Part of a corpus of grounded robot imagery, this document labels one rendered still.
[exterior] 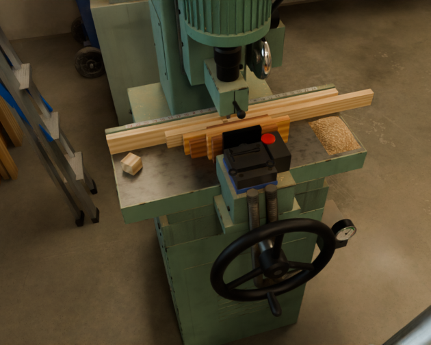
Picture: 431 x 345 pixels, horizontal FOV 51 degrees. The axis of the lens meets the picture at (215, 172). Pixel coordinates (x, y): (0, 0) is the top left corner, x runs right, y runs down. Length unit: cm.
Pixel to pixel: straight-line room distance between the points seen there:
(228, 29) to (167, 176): 37
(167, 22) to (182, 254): 58
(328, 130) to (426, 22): 261
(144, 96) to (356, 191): 122
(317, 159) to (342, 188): 118
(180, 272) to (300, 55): 213
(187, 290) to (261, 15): 81
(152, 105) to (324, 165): 58
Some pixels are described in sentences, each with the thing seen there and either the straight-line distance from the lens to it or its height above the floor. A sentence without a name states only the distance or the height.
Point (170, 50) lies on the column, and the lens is 119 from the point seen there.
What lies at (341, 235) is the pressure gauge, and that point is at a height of 65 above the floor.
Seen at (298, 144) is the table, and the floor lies 90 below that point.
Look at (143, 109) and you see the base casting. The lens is 141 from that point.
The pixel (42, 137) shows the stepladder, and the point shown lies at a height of 55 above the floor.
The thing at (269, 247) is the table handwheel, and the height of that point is 83.
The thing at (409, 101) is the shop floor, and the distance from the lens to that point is 288.
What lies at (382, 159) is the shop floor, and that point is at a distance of 247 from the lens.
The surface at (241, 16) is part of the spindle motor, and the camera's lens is 88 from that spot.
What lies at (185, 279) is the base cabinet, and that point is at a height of 53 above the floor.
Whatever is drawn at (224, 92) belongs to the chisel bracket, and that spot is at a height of 107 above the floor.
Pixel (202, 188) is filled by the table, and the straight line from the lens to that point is 102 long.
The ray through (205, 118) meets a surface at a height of 95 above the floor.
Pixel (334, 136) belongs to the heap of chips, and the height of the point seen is 92.
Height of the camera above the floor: 168
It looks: 47 degrees down
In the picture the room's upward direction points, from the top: 2 degrees counter-clockwise
